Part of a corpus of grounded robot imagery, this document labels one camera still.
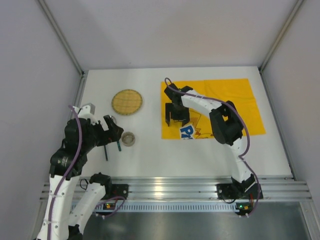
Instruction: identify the aluminium frame corner post left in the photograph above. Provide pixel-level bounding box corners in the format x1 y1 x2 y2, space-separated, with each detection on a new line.
37 0 87 76

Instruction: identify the speckled ceramic cup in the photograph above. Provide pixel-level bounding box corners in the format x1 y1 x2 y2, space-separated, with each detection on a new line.
121 131 136 147

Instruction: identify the white slotted cable duct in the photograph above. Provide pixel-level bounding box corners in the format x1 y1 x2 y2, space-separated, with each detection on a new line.
83 201 251 213

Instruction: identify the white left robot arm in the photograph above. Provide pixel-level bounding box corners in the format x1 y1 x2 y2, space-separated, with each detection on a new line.
36 103 126 240

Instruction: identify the yellow printed cloth placemat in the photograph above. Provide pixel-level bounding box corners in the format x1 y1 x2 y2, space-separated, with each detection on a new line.
160 78 266 140

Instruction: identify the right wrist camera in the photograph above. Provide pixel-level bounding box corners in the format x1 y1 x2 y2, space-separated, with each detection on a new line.
164 83 193 102

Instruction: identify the aluminium frame corner post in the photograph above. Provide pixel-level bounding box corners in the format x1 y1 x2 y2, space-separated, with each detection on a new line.
259 0 306 70
37 0 87 76

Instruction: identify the round woven yellow plate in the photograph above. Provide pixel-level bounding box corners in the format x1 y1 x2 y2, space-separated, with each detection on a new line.
111 89 143 116

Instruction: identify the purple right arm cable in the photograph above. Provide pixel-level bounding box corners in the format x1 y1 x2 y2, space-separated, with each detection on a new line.
164 77 261 218

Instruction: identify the green handled spoon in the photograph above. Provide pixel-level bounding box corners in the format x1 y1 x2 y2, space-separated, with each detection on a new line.
109 115 123 152

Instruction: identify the green handled fork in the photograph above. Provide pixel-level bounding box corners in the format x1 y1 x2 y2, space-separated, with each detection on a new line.
103 145 109 161

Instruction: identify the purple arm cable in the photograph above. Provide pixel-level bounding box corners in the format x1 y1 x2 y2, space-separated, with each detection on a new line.
164 77 261 218
46 104 126 240

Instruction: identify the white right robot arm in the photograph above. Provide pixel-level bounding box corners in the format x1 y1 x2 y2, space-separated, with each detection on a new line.
164 84 262 200

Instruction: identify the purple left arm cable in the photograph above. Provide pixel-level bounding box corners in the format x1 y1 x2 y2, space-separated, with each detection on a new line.
46 104 126 240

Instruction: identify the aluminium frame corner post right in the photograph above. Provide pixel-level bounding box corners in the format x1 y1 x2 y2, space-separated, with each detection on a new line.
259 0 306 70

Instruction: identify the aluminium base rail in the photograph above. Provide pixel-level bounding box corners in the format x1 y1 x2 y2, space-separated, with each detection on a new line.
39 174 313 201

